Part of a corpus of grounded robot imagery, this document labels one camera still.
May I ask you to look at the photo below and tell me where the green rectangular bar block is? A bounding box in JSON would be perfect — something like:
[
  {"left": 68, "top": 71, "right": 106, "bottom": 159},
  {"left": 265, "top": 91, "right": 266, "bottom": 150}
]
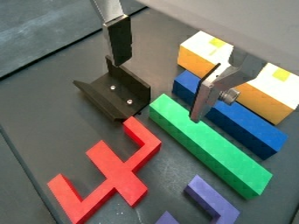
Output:
[{"left": 150, "top": 94, "right": 273, "bottom": 200}]

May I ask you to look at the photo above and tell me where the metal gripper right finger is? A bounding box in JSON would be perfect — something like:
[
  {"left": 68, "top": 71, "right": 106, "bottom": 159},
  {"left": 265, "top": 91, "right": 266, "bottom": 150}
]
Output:
[{"left": 190, "top": 53, "right": 267, "bottom": 123}]

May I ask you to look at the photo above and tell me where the purple interlocking puzzle piece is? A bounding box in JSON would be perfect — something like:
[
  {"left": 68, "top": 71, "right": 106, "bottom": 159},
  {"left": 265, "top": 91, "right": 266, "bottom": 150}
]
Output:
[{"left": 155, "top": 175, "right": 241, "bottom": 224}]

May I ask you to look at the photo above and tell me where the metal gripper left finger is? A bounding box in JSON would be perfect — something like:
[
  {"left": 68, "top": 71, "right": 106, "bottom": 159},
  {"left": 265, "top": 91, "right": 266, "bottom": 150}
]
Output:
[{"left": 90, "top": 0, "right": 132, "bottom": 67}]

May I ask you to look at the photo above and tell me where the yellow slotted board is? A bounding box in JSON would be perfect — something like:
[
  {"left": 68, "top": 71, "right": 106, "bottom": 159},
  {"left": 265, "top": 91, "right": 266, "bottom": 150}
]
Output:
[{"left": 178, "top": 31, "right": 299, "bottom": 125}]

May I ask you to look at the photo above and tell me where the black angle bracket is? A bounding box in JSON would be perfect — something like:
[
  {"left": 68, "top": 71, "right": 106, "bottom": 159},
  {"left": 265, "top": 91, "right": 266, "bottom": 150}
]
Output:
[{"left": 74, "top": 56, "right": 151, "bottom": 121}]

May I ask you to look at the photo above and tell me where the red interlocking puzzle piece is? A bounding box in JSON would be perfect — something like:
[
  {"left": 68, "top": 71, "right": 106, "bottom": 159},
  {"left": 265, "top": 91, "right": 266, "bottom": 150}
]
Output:
[{"left": 48, "top": 116, "right": 162, "bottom": 224}]

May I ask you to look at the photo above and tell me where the blue rectangular bar block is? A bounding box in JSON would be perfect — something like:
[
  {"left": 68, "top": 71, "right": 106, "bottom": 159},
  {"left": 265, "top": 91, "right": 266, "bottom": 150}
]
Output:
[{"left": 172, "top": 70, "right": 287, "bottom": 160}]

